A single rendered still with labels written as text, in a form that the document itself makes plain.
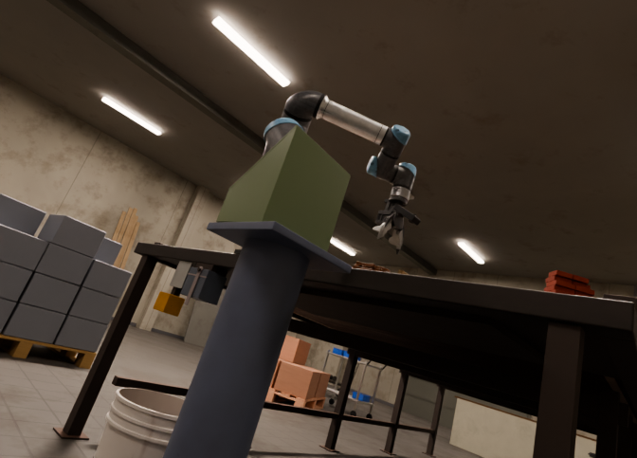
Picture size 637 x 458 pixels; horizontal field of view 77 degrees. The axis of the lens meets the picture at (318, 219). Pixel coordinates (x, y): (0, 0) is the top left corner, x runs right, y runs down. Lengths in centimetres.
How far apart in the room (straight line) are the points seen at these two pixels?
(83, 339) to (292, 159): 318
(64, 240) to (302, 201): 290
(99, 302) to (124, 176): 735
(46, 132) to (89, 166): 107
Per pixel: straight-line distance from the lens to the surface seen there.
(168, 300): 186
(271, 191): 92
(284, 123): 119
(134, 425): 135
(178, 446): 97
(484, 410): 750
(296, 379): 509
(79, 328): 389
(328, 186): 106
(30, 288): 370
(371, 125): 155
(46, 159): 1064
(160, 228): 1128
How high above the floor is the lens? 64
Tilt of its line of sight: 18 degrees up
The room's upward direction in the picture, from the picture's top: 18 degrees clockwise
